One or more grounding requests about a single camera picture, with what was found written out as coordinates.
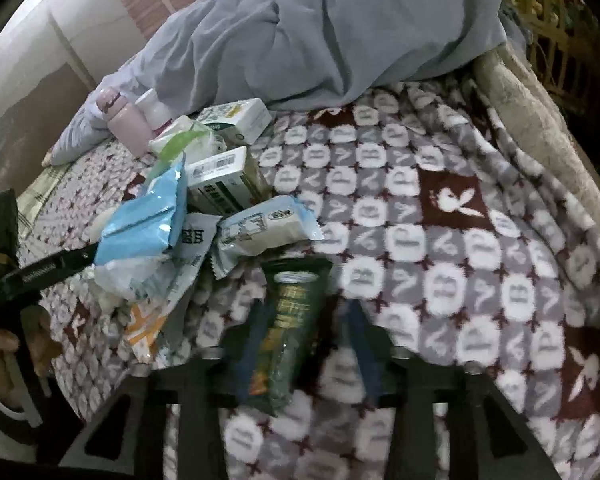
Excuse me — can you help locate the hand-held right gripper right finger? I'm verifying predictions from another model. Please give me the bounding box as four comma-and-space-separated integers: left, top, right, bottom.
344, 300, 563, 480

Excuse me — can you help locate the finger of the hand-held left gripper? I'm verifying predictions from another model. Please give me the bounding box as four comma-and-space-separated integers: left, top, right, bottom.
55, 241, 102, 282

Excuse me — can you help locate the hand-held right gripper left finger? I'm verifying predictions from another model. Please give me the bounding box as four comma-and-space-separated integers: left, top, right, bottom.
60, 304, 280, 480

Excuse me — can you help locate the dark green snack packet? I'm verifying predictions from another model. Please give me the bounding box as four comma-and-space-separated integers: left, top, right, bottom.
220, 255, 333, 418

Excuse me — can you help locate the blue packet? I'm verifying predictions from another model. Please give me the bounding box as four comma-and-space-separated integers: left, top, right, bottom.
94, 159, 189, 267

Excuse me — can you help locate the person's left hand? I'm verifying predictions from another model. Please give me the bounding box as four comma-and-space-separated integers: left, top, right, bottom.
0, 306, 64, 408

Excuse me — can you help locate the crumpled clear plastic wrapper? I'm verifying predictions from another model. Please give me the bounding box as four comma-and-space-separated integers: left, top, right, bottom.
91, 254, 173, 308

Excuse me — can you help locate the pale checked cloth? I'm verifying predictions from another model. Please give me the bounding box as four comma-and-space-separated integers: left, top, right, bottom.
17, 164, 67, 233

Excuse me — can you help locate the printed blanket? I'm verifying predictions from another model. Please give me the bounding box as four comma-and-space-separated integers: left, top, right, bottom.
17, 80, 600, 480

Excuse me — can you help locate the orange white packet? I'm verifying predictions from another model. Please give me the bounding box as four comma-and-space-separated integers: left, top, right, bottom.
122, 297, 193, 367

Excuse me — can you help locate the white packet with black print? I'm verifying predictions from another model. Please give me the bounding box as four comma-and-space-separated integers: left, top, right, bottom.
150, 212, 224, 311

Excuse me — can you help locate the white snack packet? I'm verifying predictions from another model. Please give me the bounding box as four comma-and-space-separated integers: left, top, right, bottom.
211, 195, 326, 281

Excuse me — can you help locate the pink bottle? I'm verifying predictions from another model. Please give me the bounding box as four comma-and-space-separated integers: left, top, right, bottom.
96, 87, 154, 158

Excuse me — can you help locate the tissue packet with green strip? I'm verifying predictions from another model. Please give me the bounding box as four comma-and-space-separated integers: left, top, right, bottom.
147, 115, 228, 172

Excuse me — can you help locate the white bottle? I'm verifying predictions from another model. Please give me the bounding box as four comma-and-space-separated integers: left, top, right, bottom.
134, 88, 174, 133

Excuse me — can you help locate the white green carton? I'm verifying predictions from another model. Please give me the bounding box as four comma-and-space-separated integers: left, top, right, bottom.
185, 146, 274, 217
195, 97, 274, 147

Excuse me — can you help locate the beige fleece blanket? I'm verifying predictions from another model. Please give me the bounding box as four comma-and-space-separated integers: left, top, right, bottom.
472, 40, 600, 253

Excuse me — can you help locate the grey duvet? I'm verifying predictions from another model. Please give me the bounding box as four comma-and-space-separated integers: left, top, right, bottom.
42, 0, 526, 167

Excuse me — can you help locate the wooden crib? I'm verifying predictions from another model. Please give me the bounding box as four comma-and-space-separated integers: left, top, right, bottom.
500, 0, 600, 111

